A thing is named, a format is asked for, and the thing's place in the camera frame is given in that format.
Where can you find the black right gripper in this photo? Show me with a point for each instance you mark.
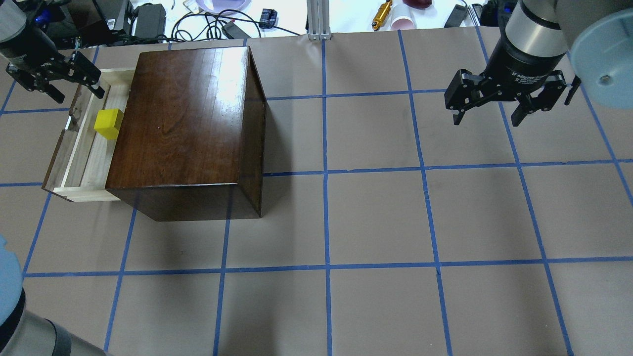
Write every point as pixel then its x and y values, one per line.
pixel 520 63

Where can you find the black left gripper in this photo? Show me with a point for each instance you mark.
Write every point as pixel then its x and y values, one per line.
pixel 25 50

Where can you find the yellow wooden block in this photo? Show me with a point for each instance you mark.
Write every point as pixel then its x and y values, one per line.
pixel 108 123

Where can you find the wooden drawer with white handle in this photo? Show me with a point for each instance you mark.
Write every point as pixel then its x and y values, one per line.
pixel 79 167

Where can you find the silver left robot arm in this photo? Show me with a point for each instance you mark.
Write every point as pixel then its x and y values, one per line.
pixel 24 333

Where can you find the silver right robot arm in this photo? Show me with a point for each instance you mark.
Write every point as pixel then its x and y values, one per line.
pixel 597 36

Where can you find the dark wooden drawer cabinet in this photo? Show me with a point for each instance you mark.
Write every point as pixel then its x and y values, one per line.
pixel 190 147

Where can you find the black power adapter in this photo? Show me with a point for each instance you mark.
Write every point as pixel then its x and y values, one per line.
pixel 457 16

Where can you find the black power brick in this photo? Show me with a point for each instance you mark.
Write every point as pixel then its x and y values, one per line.
pixel 150 22

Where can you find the red brown fruit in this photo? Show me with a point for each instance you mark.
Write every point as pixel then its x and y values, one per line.
pixel 419 4

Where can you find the pink white cup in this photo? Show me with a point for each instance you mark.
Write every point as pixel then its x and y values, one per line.
pixel 402 22

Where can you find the gold metal tool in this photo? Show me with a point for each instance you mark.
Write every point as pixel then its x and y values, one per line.
pixel 381 15

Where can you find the purple plate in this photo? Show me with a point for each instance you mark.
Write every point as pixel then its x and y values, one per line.
pixel 217 6

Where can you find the small black blue device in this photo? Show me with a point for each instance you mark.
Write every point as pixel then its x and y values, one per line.
pixel 268 18

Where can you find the aluminium frame post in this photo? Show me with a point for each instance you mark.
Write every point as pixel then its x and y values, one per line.
pixel 318 20

